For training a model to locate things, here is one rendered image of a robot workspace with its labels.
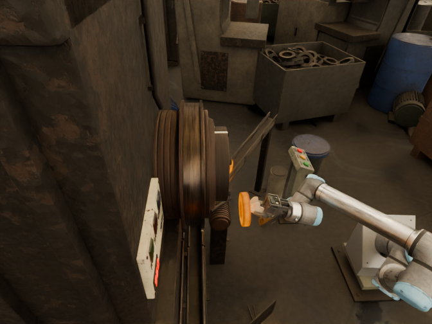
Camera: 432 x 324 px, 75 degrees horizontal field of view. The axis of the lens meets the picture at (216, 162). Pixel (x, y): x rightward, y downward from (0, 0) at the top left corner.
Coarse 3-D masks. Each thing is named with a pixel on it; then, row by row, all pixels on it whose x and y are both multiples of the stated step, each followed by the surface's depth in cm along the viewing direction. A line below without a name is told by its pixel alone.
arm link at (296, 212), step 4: (292, 204) 126; (296, 204) 127; (292, 208) 125; (296, 208) 125; (300, 208) 126; (292, 212) 125; (296, 212) 125; (300, 212) 125; (292, 216) 125; (296, 216) 125; (288, 220) 128; (292, 220) 127; (296, 220) 126
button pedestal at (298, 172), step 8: (296, 152) 197; (304, 152) 201; (296, 160) 190; (304, 160) 192; (296, 168) 188; (304, 168) 185; (312, 168) 188; (296, 176) 198; (304, 176) 199; (288, 184) 215; (296, 184) 204; (288, 192) 215
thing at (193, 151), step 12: (192, 108) 92; (192, 120) 87; (192, 132) 84; (192, 144) 83; (192, 156) 82; (192, 168) 82; (192, 180) 83; (192, 192) 84; (192, 204) 86; (192, 216) 89
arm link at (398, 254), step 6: (390, 240) 162; (390, 246) 160; (396, 246) 155; (390, 252) 157; (396, 252) 153; (402, 252) 150; (396, 258) 151; (402, 258) 149; (408, 258) 146; (402, 264) 148; (408, 264) 147
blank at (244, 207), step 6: (240, 192) 126; (246, 192) 125; (240, 198) 125; (246, 198) 121; (240, 204) 129; (246, 204) 119; (240, 210) 129; (246, 210) 119; (240, 216) 127; (246, 216) 119; (240, 222) 128; (246, 222) 120
